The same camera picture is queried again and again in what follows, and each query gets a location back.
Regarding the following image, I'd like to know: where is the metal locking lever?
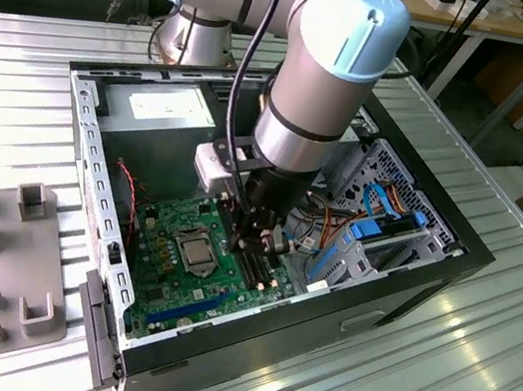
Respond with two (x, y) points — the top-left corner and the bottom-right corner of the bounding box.
(199, 231), (228, 278)

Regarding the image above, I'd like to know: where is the silver CPU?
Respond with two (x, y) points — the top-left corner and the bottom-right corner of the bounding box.
(178, 236), (211, 270)

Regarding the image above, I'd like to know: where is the metal socket cover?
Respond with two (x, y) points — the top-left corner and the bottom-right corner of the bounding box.
(167, 225), (217, 279)

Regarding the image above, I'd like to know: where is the black RAM slot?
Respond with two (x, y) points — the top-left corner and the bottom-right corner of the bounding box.
(245, 251), (273, 289)
(254, 252), (280, 288)
(203, 197), (269, 292)
(238, 251), (267, 291)

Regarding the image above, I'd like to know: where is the hard disk in blue carrier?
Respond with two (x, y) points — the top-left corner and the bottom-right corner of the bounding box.
(343, 198), (431, 259)

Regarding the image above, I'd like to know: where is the grey metal disk bay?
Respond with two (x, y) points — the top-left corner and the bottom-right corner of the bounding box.
(300, 204), (470, 316)

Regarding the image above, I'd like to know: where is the green motherboard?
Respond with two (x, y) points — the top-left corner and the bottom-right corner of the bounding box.
(112, 184), (310, 367)

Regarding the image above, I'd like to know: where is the grey power supply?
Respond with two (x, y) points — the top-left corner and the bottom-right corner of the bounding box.
(84, 69), (224, 211)

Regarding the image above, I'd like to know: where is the blue expansion slot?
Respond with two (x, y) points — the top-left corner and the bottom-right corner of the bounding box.
(144, 278), (234, 343)

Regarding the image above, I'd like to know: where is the black open PC case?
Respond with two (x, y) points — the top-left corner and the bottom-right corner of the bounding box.
(12, 23), (523, 391)

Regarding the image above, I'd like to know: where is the black case fan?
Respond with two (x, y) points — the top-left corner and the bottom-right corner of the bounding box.
(87, 152), (151, 260)

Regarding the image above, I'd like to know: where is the dark grey case latch bar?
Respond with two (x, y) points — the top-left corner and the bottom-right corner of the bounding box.
(60, 267), (140, 391)

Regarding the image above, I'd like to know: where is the small white box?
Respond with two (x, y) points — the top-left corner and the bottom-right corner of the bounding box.
(422, 0), (491, 23)

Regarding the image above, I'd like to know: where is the orange black wire bundle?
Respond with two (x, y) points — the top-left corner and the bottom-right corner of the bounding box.
(292, 190), (369, 260)

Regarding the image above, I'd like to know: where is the white camera on black mount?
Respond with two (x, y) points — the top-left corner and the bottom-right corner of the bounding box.
(190, 132), (264, 196)

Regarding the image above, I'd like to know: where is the blue plastic rail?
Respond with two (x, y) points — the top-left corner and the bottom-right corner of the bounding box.
(302, 241), (339, 289)

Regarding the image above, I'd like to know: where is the blue flat data wire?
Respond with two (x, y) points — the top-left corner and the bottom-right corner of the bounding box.
(358, 181), (408, 225)

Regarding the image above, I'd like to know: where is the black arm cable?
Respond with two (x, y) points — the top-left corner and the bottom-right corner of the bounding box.
(380, 18), (430, 86)
(210, 0), (291, 218)

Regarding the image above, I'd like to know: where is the red black twisted wire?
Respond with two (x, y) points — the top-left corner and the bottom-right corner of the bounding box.
(102, 158), (150, 241)

